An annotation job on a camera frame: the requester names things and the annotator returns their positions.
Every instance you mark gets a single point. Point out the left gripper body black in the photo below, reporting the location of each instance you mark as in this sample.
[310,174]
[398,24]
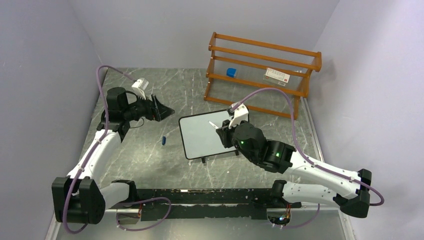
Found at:
[139,109]

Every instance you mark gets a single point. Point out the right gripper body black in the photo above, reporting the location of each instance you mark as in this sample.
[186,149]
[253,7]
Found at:
[228,133]

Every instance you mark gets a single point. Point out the white blue marker pen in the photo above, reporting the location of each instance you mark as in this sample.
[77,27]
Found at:
[213,125]

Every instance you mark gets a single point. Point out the small whiteboard black frame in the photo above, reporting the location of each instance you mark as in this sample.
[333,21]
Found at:
[199,138]

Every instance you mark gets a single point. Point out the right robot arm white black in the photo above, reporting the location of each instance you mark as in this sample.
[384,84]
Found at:
[331,185]

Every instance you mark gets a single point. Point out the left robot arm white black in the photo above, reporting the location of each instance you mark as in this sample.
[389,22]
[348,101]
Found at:
[77,198]

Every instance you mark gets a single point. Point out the blue eraser on shelf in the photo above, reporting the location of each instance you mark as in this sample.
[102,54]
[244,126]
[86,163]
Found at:
[231,72]

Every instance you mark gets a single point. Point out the orange wooden shelf rack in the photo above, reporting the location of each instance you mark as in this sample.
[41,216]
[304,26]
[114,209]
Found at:
[251,58]

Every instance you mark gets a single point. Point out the white red box on shelf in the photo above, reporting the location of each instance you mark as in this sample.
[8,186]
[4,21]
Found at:
[276,77]

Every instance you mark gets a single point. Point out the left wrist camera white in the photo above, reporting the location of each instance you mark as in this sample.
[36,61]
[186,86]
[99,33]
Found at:
[139,87]

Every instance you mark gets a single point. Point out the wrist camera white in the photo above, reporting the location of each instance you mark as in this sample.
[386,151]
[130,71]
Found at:
[239,113]
[139,87]

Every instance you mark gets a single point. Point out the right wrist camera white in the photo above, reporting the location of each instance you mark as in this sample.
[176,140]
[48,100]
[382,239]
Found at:
[239,113]

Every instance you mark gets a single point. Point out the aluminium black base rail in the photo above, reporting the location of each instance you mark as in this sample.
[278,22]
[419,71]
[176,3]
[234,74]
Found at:
[272,204]

